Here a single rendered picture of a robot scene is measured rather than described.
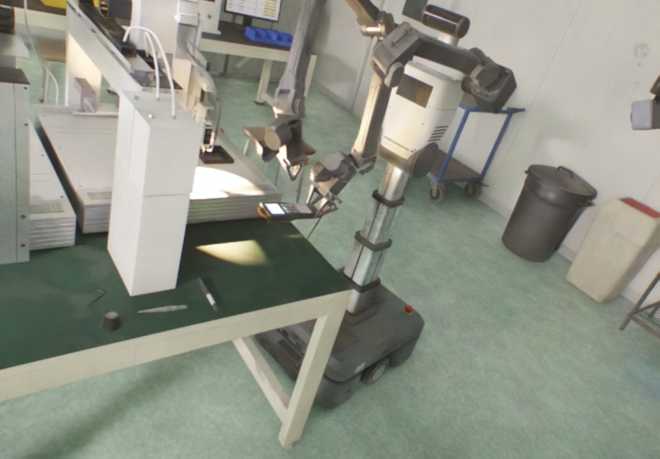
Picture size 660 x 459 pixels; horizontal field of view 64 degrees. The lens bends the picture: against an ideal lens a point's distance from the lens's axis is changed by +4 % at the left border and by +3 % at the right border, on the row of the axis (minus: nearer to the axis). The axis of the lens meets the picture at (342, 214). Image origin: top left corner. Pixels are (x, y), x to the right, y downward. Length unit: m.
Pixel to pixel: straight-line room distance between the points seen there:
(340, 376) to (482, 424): 0.76
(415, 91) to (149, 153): 1.01
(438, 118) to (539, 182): 2.14
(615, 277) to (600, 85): 1.42
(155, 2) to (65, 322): 0.87
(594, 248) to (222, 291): 3.01
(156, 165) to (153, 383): 1.19
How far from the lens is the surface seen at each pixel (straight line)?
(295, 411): 1.97
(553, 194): 3.94
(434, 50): 1.51
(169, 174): 1.28
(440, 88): 1.85
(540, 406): 2.88
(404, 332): 2.41
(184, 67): 1.70
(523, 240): 4.11
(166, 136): 1.23
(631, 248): 3.91
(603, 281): 4.04
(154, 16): 1.63
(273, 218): 1.62
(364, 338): 2.27
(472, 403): 2.65
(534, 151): 4.62
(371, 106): 1.52
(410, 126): 1.91
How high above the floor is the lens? 1.68
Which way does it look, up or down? 27 degrees down
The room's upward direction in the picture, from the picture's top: 18 degrees clockwise
